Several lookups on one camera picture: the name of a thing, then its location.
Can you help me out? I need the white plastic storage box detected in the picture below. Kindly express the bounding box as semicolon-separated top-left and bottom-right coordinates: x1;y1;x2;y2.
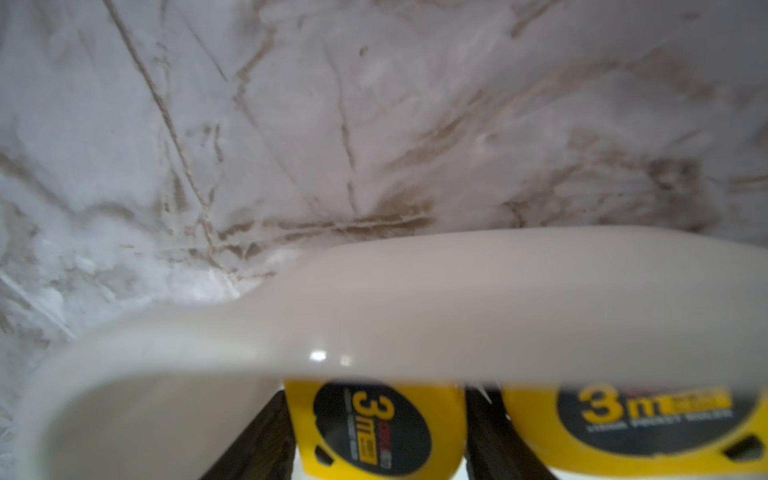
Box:
15;226;767;479

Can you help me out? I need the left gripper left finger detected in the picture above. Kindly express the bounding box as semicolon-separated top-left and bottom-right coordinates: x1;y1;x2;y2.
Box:
201;390;296;480

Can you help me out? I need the yellow tape measure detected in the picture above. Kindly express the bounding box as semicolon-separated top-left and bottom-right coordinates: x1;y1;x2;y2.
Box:
501;383;767;478
284;379;468;479

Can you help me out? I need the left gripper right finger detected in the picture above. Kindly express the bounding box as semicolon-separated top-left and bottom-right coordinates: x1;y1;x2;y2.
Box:
465;388;556;480

